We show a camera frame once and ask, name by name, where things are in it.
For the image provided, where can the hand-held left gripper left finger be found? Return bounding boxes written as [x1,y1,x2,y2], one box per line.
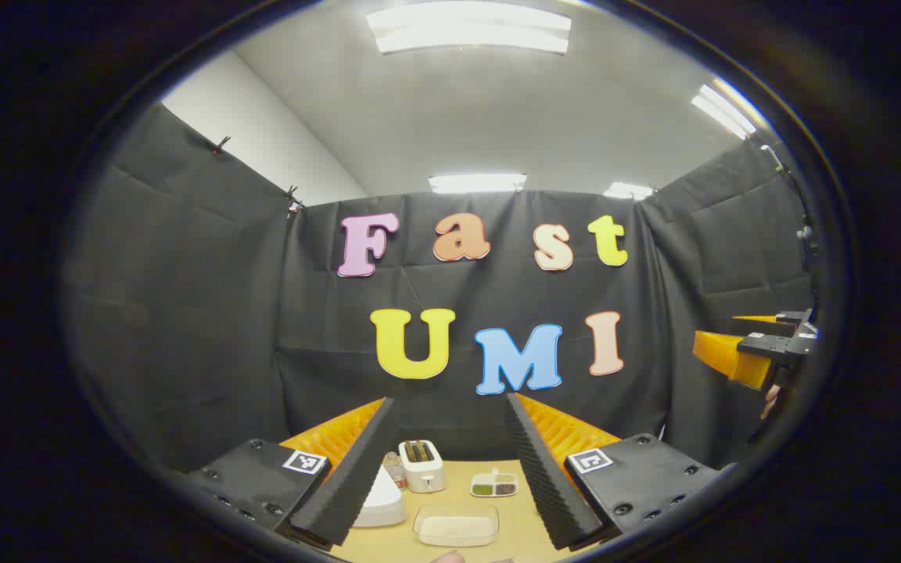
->
[185,397,400,548]

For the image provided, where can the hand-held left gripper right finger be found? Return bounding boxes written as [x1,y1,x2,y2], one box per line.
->
[504,393,721,552]

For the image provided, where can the white rice cooker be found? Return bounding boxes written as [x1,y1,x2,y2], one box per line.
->
[353,465,407,528]

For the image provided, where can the white rice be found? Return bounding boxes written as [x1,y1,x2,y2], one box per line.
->
[419,516,495,545]

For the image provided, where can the small clear bottle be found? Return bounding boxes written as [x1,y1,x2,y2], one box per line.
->
[382,452,409,490]

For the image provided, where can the divided white grain dish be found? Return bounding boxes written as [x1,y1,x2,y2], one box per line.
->
[470,468,519,499]

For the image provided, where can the white toaster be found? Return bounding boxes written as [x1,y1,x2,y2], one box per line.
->
[399,439,447,493]

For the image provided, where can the clear plastic tray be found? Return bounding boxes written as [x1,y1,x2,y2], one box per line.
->
[412,504,501,548]

